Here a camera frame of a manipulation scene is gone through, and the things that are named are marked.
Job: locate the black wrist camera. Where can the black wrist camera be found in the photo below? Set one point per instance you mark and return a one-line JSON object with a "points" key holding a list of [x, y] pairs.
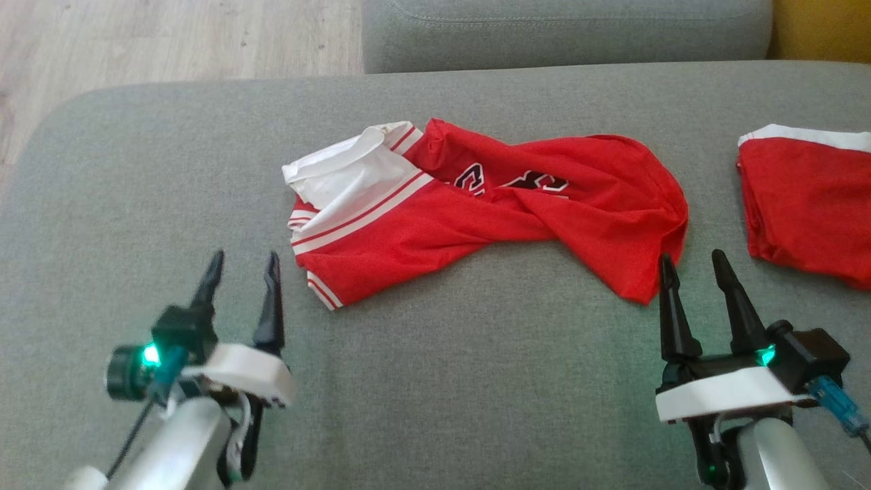
{"points": [[813, 354], [184, 330]]}

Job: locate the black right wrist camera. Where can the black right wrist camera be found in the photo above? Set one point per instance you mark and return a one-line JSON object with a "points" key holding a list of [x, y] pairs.
{"points": [[813, 354]]}

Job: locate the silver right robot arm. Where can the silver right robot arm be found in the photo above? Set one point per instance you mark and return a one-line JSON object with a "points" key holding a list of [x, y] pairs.
{"points": [[776, 456]]}

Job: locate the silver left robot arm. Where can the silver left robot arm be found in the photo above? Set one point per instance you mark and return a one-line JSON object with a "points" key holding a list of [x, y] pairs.
{"points": [[177, 442]]}

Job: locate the red and white jersey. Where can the red and white jersey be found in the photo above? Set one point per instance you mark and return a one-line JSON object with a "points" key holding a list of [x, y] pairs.
{"points": [[476, 218]]}

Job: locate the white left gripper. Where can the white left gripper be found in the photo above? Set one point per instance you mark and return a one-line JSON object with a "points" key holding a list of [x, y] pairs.
{"points": [[248, 371]]}

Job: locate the red shorts with white stripes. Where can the red shorts with white stripes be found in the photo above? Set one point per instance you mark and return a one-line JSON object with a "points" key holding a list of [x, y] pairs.
{"points": [[803, 204]]}

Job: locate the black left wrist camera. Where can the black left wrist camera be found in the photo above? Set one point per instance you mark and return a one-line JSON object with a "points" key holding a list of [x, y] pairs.
{"points": [[184, 330]]}

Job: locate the long grey sofa seat cushion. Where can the long grey sofa seat cushion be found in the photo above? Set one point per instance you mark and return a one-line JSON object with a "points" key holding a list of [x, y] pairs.
{"points": [[565, 37]]}

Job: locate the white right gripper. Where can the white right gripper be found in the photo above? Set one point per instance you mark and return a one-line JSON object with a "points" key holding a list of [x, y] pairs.
{"points": [[721, 395]]}

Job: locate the large grey sofa ottoman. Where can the large grey sofa ottoman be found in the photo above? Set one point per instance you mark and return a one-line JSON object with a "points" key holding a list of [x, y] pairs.
{"points": [[442, 395]]}

